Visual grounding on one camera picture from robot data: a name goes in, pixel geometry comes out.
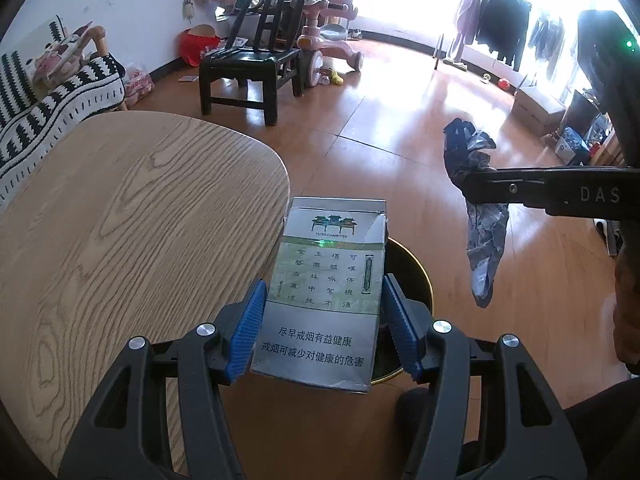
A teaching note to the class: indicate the red ball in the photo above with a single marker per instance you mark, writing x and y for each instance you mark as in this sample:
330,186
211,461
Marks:
504,83

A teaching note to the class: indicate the grey hanging garment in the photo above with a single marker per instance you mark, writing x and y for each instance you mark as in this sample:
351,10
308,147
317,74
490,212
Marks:
547,47

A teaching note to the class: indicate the person's right hand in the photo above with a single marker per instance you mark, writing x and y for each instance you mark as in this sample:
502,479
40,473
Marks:
629,310

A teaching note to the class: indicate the brown cardboard box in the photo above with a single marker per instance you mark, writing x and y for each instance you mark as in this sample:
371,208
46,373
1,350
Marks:
537,107

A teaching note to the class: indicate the red white plastic bag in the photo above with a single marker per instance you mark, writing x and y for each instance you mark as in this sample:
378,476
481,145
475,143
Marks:
137,85

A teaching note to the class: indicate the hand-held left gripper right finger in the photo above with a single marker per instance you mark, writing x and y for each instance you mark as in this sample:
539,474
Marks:
402,330

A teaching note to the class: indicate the wooden sofa armrest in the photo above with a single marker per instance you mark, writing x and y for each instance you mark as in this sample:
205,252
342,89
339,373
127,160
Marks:
100,45

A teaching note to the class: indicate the black wooden chair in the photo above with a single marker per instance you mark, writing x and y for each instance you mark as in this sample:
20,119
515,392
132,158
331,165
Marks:
250,65

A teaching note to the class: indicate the small flat card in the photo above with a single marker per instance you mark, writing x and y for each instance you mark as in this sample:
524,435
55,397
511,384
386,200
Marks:
188,78

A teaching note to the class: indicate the blue white bag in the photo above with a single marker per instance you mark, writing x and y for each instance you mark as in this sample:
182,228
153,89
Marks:
572,145

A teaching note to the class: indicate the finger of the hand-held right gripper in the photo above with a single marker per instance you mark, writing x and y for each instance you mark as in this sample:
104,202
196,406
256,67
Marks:
505,187

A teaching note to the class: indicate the pink ride-on toy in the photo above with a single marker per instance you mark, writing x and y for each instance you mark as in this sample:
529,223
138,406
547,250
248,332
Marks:
320,35

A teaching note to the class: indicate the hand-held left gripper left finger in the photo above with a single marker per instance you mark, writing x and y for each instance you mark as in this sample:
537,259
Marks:
245,332

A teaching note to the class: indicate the pale pink hanging garment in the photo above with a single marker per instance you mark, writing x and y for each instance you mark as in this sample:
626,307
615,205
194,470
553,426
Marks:
462,20

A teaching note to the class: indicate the patterned cushion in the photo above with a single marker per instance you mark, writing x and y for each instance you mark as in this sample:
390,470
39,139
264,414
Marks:
60,60

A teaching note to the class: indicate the black hanging garment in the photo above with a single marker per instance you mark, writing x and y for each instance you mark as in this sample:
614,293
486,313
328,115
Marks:
502,25

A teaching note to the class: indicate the black white patterned sofa cover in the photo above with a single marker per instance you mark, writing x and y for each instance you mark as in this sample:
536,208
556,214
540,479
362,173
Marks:
55,105

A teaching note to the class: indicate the silver green cigarette box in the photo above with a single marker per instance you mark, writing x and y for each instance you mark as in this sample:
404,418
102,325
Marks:
325,300

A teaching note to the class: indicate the yellow toy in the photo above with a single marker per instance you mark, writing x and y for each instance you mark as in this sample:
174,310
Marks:
336,77

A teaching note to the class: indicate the blue grey wrapper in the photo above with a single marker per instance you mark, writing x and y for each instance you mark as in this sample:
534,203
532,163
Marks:
477,210

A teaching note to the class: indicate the black gold-rimmed trash bin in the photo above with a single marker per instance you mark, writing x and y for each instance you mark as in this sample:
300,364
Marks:
405,270

